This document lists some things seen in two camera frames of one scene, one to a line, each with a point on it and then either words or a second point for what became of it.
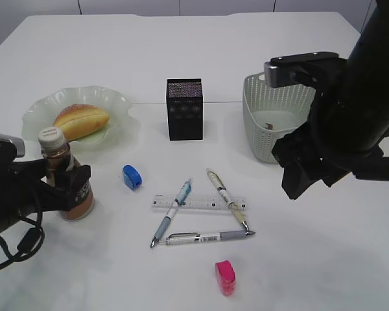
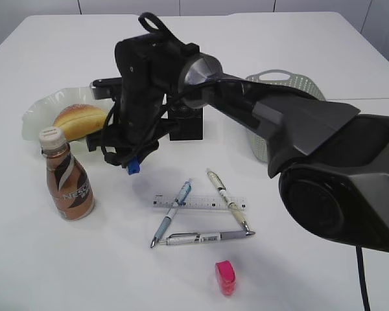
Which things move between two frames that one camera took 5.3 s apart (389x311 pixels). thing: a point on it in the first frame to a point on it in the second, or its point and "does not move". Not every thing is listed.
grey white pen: x=194 y=236 does not move
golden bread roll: x=78 y=120 does not move
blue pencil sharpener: x=131 y=177 to x=133 y=166
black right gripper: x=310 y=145 to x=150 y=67
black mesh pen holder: x=184 y=106 does not move
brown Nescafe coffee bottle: x=58 y=155 does not move
